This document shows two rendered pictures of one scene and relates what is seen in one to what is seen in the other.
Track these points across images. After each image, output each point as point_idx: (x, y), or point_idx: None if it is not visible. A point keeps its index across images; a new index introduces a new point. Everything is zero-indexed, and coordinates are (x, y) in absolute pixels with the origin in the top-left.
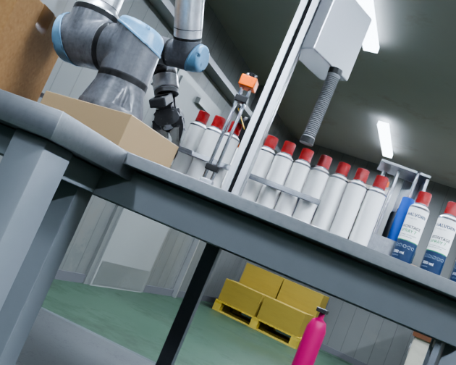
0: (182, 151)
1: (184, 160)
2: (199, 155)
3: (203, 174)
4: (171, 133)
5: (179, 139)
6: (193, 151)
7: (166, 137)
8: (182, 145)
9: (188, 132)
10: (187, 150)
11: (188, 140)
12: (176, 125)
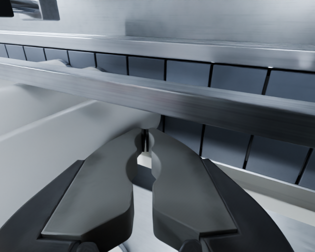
0: (76, 68)
1: (90, 99)
2: (13, 62)
3: (31, 2)
4: (116, 193)
5: (77, 161)
6: (25, 65)
7: (161, 175)
8: (78, 136)
9: None
10: (48, 67)
11: (28, 132)
12: (47, 248)
